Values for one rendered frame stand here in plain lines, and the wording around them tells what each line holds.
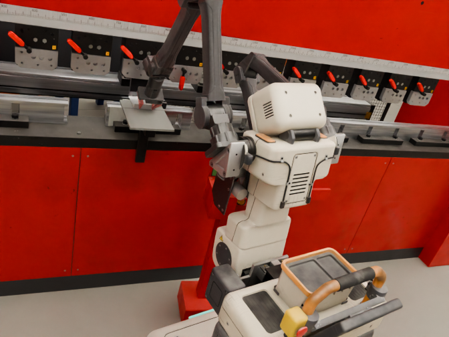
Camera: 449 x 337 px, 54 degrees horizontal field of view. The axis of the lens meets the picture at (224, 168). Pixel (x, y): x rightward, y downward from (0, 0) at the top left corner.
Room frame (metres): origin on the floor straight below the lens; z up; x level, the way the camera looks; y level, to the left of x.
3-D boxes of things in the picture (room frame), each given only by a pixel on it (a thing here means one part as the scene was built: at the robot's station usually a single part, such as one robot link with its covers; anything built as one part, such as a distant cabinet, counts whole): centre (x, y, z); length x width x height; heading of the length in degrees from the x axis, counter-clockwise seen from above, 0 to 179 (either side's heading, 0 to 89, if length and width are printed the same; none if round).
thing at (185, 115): (1.84, 0.40, 0.92); 0.39 x 0.06 x 0.10; 118
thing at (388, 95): (2.45, -0.77, 1.20); 0.15 x 0.09 x 0.17; 118
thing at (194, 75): (1.90, 0.29, 1.20); 0.15 x 0.09 x 0.17; 118
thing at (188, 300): (1.63, -0.07, 0.06); 0.25 x 0.20 x 0.12; 19
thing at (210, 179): (1.66, -0.06, 0.75); 0.20 x 0.16 x 0.18; 109
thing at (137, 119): (1.69, 0.38, 1.00); 0.26 x 0.18 x 0.01; 28
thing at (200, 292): (1.66, -0.06, 0.39); 0.06 x 0.06 x 0.54; 19
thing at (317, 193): (2.15, -0.54, 0.58); 0.15 x 0.02 x 0.07; 118
